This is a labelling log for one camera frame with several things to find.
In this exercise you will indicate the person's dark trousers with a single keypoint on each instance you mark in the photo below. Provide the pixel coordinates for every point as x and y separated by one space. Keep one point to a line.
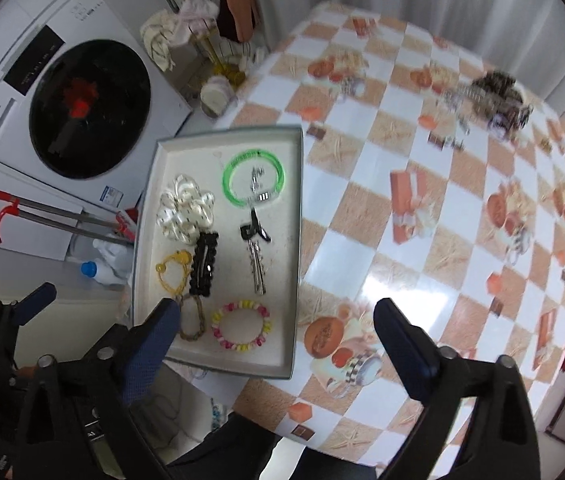
242 450

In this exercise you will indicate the small silver charm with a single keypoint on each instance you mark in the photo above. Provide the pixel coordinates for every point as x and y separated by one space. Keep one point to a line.
256 177

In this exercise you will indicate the orange checkered tablecloth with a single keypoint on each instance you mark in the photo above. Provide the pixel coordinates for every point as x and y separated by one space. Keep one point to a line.
362 240

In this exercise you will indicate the white washing machine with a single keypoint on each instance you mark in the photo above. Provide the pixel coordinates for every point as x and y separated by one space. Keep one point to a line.
112 25

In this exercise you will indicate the brown slippers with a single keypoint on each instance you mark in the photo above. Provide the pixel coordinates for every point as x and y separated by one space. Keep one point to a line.
237 5

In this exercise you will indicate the blue capped plastic bottle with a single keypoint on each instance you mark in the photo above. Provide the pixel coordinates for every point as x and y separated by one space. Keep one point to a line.
97 270

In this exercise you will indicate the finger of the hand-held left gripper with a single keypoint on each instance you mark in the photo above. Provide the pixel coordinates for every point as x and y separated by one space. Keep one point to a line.
37 300

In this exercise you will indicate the cream cloth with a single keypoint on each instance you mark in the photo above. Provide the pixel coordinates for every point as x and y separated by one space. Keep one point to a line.
162 35

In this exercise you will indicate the gold metal rack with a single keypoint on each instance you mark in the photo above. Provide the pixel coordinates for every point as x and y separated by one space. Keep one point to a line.
227 60

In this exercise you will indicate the silver hair pin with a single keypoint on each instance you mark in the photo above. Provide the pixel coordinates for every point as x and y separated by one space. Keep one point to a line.
257 270

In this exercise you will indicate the black beaded hair clip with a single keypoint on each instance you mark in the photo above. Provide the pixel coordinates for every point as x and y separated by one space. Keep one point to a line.
211 260

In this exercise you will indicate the cream round container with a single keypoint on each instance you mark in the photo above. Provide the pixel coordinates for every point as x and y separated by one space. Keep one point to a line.
215 96

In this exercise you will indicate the black bow hair clip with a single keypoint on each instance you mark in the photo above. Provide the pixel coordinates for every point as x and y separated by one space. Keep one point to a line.
248 232

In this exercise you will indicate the white dotted scrunchie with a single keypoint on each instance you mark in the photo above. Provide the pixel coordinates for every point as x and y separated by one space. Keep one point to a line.
182 210

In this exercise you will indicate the green translucent bangle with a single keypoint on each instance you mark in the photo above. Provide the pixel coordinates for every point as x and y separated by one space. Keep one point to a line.
226 180

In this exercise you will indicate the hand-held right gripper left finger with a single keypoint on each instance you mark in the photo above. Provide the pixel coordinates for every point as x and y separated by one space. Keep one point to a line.
155 342

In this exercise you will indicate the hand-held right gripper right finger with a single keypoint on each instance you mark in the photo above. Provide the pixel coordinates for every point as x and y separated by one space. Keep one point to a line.
405 355

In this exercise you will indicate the white rectangular tray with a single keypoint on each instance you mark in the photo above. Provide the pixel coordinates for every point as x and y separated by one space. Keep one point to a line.
282 260

